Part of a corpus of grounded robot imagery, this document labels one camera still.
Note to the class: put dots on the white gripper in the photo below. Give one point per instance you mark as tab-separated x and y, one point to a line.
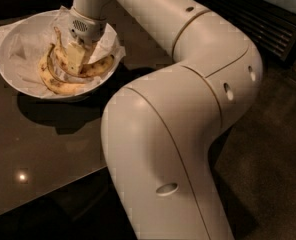
85	29

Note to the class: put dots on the grey square table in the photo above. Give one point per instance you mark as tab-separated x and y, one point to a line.
53	181

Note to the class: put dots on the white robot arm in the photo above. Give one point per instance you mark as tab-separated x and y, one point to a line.
156	131

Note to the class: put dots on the white bowl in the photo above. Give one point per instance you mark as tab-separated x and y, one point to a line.
24	46

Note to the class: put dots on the yellow banana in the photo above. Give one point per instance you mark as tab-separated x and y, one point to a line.
51	80
88	70

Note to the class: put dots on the white paper bowl liner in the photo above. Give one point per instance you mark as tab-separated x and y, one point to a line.
39	57

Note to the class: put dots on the black slatted appliance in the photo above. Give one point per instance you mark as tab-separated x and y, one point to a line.
271	24

